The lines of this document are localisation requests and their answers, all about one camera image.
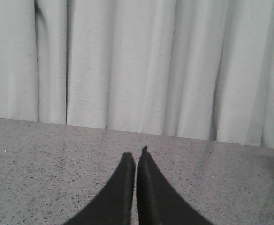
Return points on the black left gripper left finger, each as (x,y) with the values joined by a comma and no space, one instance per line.
(112,205)

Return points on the grey curtain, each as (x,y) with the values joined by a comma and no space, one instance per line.
(200,69)

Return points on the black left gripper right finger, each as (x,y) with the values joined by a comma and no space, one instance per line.
(157,201)

